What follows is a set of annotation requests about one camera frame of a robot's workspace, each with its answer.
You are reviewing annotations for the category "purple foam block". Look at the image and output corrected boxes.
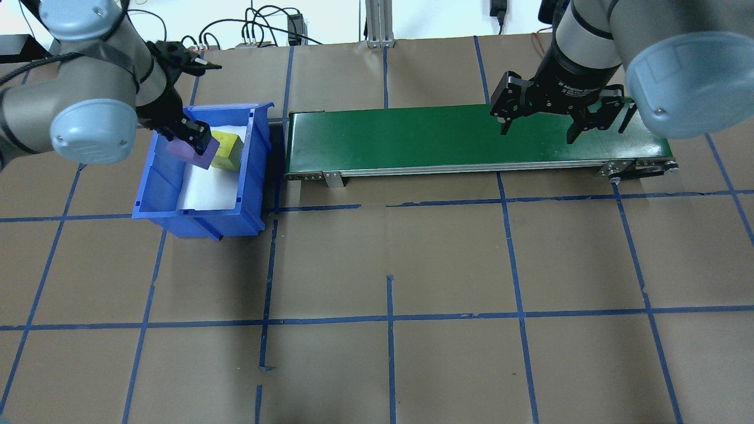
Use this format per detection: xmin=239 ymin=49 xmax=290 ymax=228
xmin=167 ymin=137 xmax=220 ymax=170

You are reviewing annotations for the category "yellow foam block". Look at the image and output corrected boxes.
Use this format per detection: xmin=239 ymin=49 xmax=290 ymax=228
xmin=211 ymin=131 xmax=245 ymax=172

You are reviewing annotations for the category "blue plastic storage bin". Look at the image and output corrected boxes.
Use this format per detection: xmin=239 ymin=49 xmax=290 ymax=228
xmin=131 ymin=102 xmax=275 ymax=241

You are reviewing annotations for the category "green belt conveyor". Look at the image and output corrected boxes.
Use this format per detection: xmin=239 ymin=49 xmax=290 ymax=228
xmin=285 ymin=104 xmax=680 ymax=190

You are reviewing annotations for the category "grey power strip with plugs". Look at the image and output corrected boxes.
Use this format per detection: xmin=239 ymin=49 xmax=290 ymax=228
xmin=234 ymin=22 xmax=279 ymax=49

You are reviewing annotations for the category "black flat box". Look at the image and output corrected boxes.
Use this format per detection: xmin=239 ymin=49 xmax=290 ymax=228
xmin=0 ymin=34 xmax=51 ymax=63

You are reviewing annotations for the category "white side table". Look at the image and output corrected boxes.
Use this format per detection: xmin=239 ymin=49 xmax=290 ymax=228
xmin=0 ymin=0 xmax=566 ymax=59

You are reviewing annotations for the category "red conveyor wire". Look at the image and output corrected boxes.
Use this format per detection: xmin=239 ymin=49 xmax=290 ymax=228
xmin=532 ymin=31 xmax=555 ymax=61

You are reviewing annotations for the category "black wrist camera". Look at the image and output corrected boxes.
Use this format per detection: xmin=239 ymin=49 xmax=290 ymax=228
xmin=538 ymin=0 xmax=571 ymax=25
xmin=147 ymin=40 xmax=223 ymax=74

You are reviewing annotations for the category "black looping power cable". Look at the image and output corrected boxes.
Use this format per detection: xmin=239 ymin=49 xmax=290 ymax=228
xmin=199 ymin=5 xmax=326 ymax=49

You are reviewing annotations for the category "aluminium profile post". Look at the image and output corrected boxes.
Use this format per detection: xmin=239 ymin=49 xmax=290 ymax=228
xmin=365 ymin=0 xmax=396 ymax=49

